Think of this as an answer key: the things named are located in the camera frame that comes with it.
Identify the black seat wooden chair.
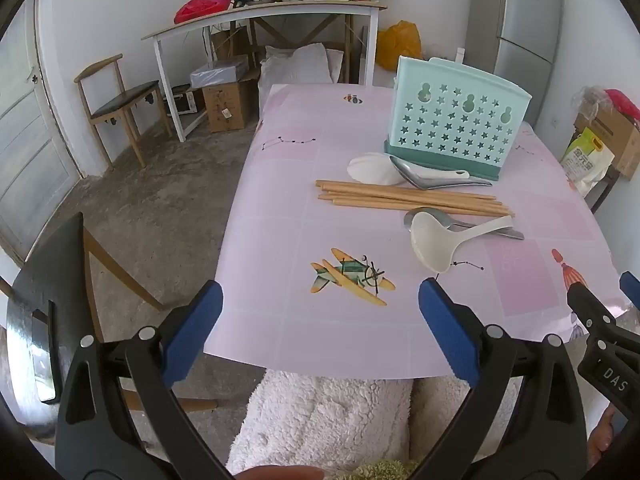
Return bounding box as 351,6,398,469
0,211,219,443

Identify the clear plastic bag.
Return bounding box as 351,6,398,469
571,84,610,112

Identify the bundle of wooden chopsticks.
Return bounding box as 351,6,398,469
315,179,516,218

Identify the white sack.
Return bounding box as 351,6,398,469
259,43,347,112

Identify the grey refrigerator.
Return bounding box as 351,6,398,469
466,0,564,130

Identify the yellow plastic bag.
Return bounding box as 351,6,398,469
376,20,424,73

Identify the silver wrapped box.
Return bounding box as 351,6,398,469
189,55,250,90

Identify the white plastic ladle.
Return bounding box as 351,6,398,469
410,211,515,275

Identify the white rice paddle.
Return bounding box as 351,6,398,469
347,152,471,186

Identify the white fleece robe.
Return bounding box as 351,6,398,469
225,369,601,480

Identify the red plastic bag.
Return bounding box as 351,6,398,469
173,0,234,25
602,88,640,122

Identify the white desk with wooden top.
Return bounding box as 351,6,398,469
141,0,389,143

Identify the large cardboard box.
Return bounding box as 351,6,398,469
573,105,640,182

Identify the white door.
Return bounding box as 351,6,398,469
0,0,85,267

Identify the small toaster oven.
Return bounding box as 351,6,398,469
169,85,206,119

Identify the person's right hand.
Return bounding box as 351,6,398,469
587,405,623,469

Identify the metal spoon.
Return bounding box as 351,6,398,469
390,156,494,191
404,207,525,241

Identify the person's left hand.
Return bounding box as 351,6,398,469
235,465,326,480

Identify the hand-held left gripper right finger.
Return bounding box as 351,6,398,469
405,278,587,480

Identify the mint green utensil holder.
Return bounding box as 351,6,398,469
384,56,532,182

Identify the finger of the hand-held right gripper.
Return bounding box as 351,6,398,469
566,282,640,347
619,271,640,312

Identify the yellow and white rice bag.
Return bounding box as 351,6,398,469
559,127,616,199

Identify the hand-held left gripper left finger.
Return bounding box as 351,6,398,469
55,280,234,480

